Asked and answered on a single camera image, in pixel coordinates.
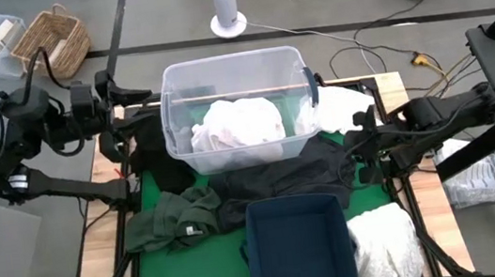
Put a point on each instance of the black garment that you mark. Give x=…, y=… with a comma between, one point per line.
x=161, y=168

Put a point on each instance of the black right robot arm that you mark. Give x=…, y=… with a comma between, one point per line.
x=443, y=110

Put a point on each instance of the dark green garment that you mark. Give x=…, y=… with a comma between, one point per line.
x=167, y=219

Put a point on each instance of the clear plastic storage bin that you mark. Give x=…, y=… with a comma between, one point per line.
x=250, y=157

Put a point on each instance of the clear plastic bag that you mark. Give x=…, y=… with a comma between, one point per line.
x=475, y=181

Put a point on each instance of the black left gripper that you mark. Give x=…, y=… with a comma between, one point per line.
x=89, y=106

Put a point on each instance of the white t-shirt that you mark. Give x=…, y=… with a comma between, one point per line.
x=338, y=106

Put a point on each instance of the white towel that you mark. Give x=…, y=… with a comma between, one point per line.
x=236, y=123

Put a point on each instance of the black metal table frame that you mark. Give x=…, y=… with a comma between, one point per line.
x=423, y=240

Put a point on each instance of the green table mat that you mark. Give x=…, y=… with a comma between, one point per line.
x=188, y=269

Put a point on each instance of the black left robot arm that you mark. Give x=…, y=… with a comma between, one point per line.
x=69, y=189

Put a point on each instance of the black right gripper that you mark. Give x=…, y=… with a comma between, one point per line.
x=373, y=139

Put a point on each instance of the dark navy garment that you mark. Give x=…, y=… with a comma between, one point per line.
x=280, y=177

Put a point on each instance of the wicker basket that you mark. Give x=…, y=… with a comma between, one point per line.
x=56, y=43

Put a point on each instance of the white lace garment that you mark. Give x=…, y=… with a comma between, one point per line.
x=384, y=249

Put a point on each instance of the navy fabric bin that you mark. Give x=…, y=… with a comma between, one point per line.
x=298, y=246

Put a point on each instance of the black metal support beam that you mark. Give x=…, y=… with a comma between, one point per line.
x=472, y=156

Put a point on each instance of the small beige box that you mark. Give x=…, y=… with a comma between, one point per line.
x=2, y=33

